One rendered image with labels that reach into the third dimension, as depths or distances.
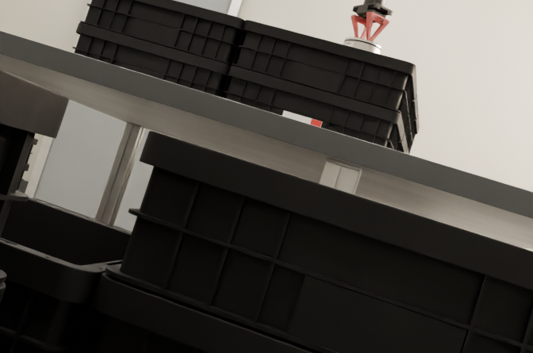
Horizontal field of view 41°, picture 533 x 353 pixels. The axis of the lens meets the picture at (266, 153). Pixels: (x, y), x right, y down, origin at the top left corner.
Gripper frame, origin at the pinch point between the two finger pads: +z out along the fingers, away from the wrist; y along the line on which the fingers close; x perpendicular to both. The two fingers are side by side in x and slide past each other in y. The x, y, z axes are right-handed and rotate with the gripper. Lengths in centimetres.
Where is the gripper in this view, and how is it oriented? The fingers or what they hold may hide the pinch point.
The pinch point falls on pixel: (363, 40)
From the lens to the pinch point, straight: 196.5
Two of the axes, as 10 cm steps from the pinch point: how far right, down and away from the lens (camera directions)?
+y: 4.8, 0.7, -8.7
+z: -2.8, 9.6, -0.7
